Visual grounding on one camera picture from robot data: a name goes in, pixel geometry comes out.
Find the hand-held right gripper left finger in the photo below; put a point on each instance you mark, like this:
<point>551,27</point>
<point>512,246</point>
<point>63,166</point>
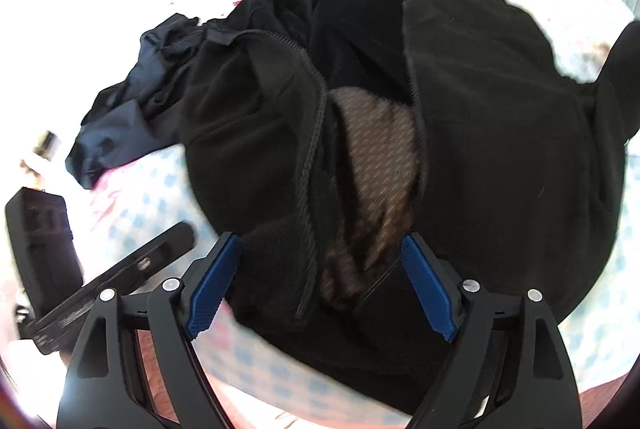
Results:
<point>210,289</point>

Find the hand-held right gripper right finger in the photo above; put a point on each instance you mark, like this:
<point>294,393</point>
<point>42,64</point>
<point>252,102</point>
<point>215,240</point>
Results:
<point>430,294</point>

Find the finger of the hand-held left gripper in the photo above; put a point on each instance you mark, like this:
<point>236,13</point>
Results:
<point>160,251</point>

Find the black fleece jacket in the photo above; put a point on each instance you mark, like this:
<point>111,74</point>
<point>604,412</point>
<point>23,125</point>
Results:
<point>500,134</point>

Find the blue checked printed blanket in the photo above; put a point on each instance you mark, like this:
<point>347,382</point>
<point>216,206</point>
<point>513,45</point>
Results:
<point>150,209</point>

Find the dark navy garment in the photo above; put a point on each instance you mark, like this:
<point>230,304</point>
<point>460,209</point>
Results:
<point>125,119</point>

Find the pink quilted bed sheet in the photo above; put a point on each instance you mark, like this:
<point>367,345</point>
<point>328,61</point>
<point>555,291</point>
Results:
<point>605,404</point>

